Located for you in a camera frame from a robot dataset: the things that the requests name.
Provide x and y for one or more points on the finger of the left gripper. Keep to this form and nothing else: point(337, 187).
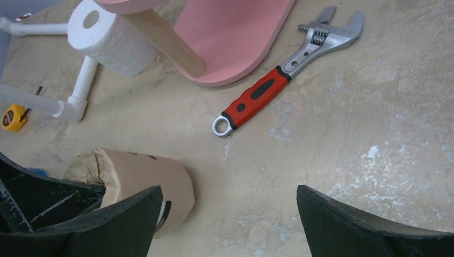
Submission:
point(30, 201)

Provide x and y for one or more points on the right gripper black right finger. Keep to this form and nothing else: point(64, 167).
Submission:
point(333, 228)

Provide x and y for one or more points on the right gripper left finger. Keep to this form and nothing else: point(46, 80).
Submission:
point(125, 228)

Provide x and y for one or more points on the brown paper roll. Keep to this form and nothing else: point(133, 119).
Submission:
point(127, 173)

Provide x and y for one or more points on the white roll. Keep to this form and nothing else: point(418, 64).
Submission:
point(37, 172)
point(109, 39)

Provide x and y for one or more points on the pink three-tier shelf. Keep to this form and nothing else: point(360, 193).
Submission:
point(213, 43)

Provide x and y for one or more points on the yellow tape measure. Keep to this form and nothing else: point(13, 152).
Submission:
point(15, 116)

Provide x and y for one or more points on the red handled adjustable wrench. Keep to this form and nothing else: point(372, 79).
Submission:
point(321, 38)

